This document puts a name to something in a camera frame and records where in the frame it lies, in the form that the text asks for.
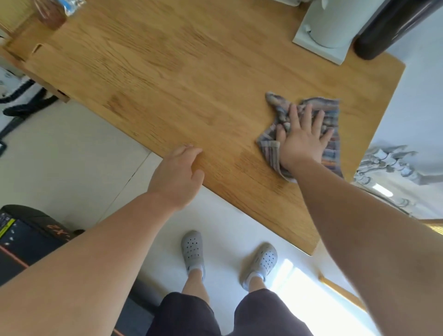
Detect person's left hand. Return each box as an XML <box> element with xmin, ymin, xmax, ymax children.
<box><xmin>148</xmin><ymin>145</ymin><xmax>205</xmax><ymax>210</ymax></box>

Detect person's right hand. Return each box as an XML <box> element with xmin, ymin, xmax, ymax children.
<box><xmin>276</xmin><ymin>104</ymin><xmax>335</xmax><ymax>170</ymax></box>

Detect striped grey cleaning cloth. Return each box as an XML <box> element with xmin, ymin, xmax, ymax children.
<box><xmin>256</xmin><ymin>92</ymin><xmax>344</xmax><ymax>183</ymax></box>

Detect person's right forearm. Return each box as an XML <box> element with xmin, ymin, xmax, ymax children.
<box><xmin>281</xmin><ymin>159</ymin><xmax>443</xmax><ymax>336</ymax></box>

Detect person's left forearm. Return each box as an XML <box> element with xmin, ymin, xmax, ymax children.
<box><xmin>0</xmin><ymin>191</ymin><xmax>181</xmax><ymax>336</ymax></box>

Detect grey perforated clog shoe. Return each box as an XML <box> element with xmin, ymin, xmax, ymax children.
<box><xmin>241</xmin><ymin>243</ymin><xmax>278</xmax><ymax>291</ymax></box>
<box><xmin>181</xmin><ymin>231</ymin><xmax>206</xmax><ymax>282</ymax></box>

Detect grey metal pipes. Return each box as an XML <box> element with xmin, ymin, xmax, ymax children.
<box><xmin>353</xmin><ymin>145</ymin><xmax>443</xmax><ymax>219</ymax></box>

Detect white appliance with square base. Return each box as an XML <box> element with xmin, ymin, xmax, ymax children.
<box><xmin>292</xmin><ymin>0</ymin><xmax>365</xmax><ymax>66</ymax></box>

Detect person's left leg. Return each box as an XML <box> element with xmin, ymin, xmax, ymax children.
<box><xmin>182</xmin><ymin>268</ymin><xmax>210</xmax><ymax>305</ymax></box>

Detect person's leg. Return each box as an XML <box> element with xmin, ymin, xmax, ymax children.
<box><xmin>182</xmin><ymin>268</ymin><xmax>210</xmax><ymax>305</ymax></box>
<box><xmin>247</xmin><ymin>276</ymin><xmax>267</xmax><ymax>293</ymax></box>

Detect black cylindrical container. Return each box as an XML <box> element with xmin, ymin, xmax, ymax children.
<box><xmin>354</xmin><ymin>0</ymin><xmax>434</xmax><ymax>61</ymax></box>

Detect person's right leg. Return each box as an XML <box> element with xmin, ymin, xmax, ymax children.
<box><xmin>247</xmin><ymin>276</ymin><xmax>267</xmax><ymax>293</ymax></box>

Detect dark shorts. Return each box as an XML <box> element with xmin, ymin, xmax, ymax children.
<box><xmin>147</xmin><ymin>289</ymin><xmax>314</xmax><ymax>336</ymax></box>

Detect black equipment case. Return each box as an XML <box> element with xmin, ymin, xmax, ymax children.
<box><xmin>0</xmin><ymin>205</ymin><xmax>86</xmax><ymax>288</ymax></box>

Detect wooden side shelf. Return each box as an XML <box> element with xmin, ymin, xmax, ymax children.
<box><xmin>0</xmin><ymin>21</ymin><xmax>70</xmax><ymax>104</ymax></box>

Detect wooden floor frame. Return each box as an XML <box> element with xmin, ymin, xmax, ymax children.
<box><xmin>318</xmin><ymin>273</ymin><xmax>368</xmax><ymax>313</ymax></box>

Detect black cables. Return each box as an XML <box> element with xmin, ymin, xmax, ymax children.
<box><xmin>0</xmin><ymin>78</ymin><xmax>60</xmax><ymax>139</ymax></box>

